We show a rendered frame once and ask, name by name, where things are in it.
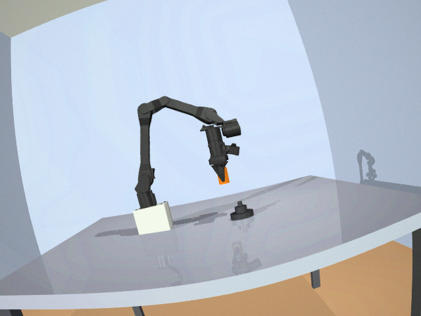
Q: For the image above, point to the orange knob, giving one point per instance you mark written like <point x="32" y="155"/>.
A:
<point x="226" y="178"/>

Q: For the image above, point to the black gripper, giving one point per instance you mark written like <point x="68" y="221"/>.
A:
<point x="217" y="160"/>

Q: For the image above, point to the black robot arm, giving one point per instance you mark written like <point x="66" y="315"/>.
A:
<point x="145" y="112"/>

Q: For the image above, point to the dark grey round pedestal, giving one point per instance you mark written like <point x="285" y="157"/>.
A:
<point x="241" y="212"/>

